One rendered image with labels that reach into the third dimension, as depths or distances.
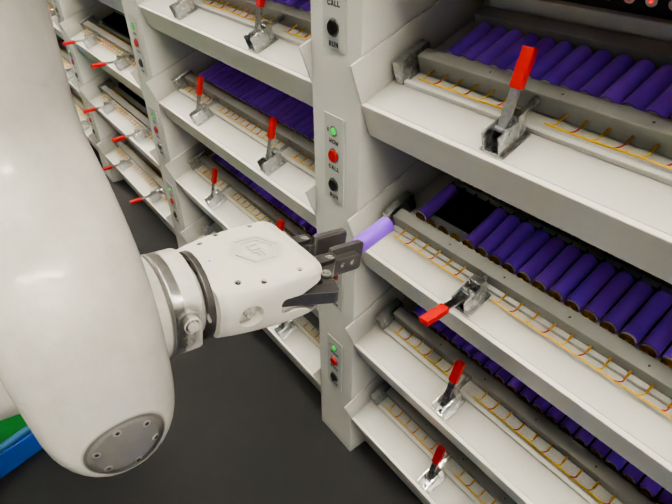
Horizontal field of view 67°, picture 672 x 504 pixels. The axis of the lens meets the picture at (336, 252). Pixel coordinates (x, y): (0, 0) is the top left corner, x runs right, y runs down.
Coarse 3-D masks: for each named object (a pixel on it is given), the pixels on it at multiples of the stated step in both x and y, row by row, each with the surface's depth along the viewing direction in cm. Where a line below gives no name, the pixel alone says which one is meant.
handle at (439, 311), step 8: (464, 288) 57; (456, 296) 58; (464, 296) 58; (440, 304) 56; (448, 304) 57; (456, 304) 57; (432, 312) 55; (440, 312) 55; (448, 312) 56; (424, 320) 54; (432, 320) 55
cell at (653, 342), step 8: (664, 320) 50; (656, 328) 50; (664, 328) 49; (648, 336) 50; (656, 336) 49; (664, 336) 49; (648, 344) 49; (656, 344) 49; (664, 344) 49; (656, 352) 49
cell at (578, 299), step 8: (600, 264) 56; (608, 264) 55; (592, 272) 56; (600, 272) 55; (608, 272) 55; (584, 280) 55; (592, 280) 55; (600, 280) 55; (608, 280) 55; (576, 288) 55; (584, 288) 54; (592, 288) 54; (600, 288) 55; (576, 296) 54; (584, 296) 54; (592, 296) 54; (576, 304) 54; (584, 304) 54
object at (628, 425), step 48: (384, 192) 68; (432, 192) 72; (384, 240) 69; (432, 288) 62; (480, 336) 57; (528, 336) 55; (528, 384) 55; (576, 384) 50; (624, 384) 49; (624, 432) 46
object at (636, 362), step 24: (408, 216) 68; (432, 240) 64; (456, 240) 63; (480, 264) 60; (504, 288) 58; (528, 288) 56; (552, 312) 53; (576, 312) 53; (576, 336) 52; (600, 336) 50; (624, 360) 48; (648, 360) 48; (648, 384) 48
